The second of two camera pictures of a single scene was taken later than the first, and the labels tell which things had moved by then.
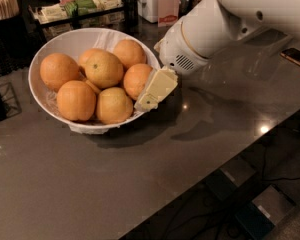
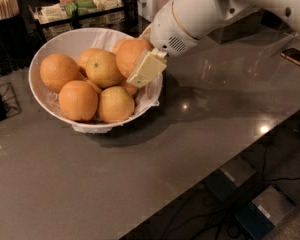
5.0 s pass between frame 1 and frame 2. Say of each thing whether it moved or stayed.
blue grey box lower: stayed
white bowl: stayed
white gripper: moved
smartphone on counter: stayed
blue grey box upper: stayed
